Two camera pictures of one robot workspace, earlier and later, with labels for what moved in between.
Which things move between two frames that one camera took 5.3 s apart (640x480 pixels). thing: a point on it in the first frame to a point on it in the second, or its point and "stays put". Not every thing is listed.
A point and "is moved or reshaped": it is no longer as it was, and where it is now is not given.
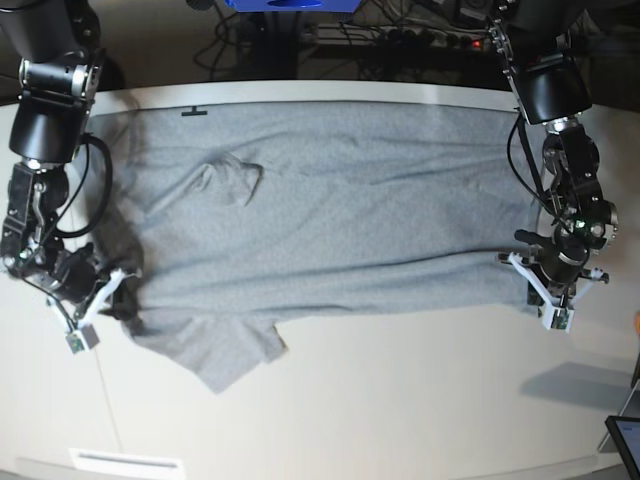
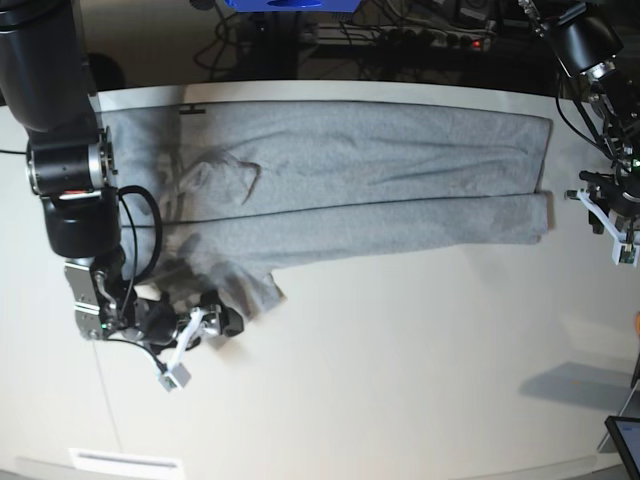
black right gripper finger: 123,300 to 230,321
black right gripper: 562,263 to 620,200
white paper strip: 110,460 stays put
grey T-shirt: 233,215 is moved or reshaped
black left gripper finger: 534,298 to 598,226
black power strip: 431,41 stays put
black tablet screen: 625,431 stays put
